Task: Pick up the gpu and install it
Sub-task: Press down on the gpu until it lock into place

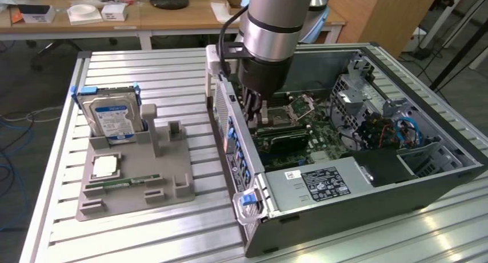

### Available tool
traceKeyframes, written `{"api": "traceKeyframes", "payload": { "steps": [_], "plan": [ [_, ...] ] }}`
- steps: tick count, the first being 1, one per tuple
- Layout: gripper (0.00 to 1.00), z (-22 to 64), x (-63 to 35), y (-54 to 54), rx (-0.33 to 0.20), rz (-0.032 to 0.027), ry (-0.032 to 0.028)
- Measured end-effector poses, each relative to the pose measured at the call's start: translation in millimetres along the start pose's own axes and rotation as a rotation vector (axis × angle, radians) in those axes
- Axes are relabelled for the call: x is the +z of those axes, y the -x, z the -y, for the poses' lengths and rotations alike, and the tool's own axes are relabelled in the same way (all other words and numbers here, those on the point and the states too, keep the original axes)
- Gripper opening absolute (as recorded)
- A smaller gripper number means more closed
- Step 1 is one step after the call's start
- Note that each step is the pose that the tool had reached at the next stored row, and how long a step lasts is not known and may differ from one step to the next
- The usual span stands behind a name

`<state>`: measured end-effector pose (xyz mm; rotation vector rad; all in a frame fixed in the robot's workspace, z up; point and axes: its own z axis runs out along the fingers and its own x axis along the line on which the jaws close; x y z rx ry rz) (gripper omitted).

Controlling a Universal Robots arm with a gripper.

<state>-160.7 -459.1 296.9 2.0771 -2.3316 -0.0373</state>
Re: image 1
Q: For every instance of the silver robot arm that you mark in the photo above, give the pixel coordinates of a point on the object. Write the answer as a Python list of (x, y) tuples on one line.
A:
[(274, 17)]

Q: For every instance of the wooden cabinet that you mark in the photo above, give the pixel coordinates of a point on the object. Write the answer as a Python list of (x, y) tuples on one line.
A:
[(400, 17)]

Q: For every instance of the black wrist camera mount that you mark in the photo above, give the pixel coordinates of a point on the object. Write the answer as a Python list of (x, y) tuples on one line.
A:
[(232, 50)]

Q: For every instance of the black RAM slot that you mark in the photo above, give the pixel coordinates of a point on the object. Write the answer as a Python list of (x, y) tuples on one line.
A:
[(281, 97), (281, 103)]

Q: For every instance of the metal socket cover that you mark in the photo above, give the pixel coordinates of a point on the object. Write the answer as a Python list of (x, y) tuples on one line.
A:
[(302, 105)]

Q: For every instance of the black chair base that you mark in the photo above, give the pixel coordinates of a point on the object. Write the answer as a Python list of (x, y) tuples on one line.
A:
[(53, 48)]

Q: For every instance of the grey metal disk bay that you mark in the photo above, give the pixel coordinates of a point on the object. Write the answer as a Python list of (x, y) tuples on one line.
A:
[(426, 160), (354, 97)]

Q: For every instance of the white box with dark top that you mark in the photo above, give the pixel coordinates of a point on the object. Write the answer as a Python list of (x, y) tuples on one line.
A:
[(36, 15)]

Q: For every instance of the wooden desk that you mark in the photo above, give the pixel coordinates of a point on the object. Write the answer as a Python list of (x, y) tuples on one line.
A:
[(76, 28)]

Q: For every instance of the silver CPU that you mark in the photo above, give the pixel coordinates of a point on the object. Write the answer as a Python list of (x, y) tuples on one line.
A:
[(104, 167)]

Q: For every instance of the grey power supply unit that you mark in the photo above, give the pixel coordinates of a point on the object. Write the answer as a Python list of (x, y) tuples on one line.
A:
[(324, 185)]

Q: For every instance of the black PC case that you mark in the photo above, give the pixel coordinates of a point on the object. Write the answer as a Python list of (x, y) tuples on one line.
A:
[(342, 217)]

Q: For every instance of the hard disk in blue caddy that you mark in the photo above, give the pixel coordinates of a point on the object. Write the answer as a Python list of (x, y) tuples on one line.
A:
[(110, 117)]

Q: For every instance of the white floor box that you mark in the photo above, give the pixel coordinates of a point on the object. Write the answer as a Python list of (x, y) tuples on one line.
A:
[(413, 40)]

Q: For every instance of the black graphics card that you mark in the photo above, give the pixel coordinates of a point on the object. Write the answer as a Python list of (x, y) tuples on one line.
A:
[(289, 143)]

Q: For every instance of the CPU socket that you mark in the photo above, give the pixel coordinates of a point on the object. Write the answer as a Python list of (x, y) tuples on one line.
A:
[(284, 118)]

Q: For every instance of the black stand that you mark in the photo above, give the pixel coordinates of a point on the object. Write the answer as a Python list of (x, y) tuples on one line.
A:
[(457, 45)]

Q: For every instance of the white table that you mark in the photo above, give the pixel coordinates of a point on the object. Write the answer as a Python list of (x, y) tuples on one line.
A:
[(477, 60)]

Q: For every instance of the green motherboard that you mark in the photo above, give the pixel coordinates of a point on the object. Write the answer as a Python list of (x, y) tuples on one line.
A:
[(324, 137)]

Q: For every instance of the grey parts rack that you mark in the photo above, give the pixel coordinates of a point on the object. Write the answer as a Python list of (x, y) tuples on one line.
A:
[(129, 165)]

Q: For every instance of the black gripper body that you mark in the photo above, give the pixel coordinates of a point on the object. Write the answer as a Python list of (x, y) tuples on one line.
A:
[(262, 74)]

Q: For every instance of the white carton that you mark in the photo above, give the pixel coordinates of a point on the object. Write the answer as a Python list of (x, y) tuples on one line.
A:
[(113, 12)]

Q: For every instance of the orange paper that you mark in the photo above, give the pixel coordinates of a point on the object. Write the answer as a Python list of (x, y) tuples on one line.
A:
[(16, 17)]

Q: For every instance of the black plastic shroud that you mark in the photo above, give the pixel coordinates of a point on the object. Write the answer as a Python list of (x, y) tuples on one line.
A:
[(384, 165)]

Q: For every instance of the blue case latch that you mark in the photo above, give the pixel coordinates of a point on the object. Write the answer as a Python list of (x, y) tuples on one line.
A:
[(248, 200)]

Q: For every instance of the white paper sheet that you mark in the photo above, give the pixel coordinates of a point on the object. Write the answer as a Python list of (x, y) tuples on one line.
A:
[(221, 12)]

